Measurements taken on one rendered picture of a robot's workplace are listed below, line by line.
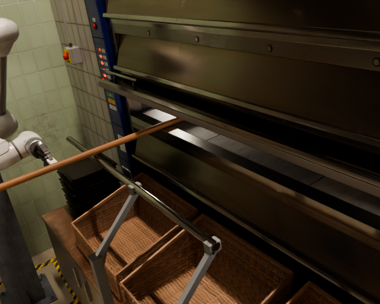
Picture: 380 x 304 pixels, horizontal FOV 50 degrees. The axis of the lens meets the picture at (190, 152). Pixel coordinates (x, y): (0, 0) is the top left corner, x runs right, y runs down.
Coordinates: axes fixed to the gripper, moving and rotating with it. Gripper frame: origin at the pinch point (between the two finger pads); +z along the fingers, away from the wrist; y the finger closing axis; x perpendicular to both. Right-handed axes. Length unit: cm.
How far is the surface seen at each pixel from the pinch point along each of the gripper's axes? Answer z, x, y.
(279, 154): 100, -38, -21
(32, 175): 7.1, 11.0, -0.3
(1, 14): -116, -23, -56
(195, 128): 20, -65, 1
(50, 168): 7.1, 2.9, -0.4
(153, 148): -7, -54, 16
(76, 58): -81, -51, -26
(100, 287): 45, 7, 37
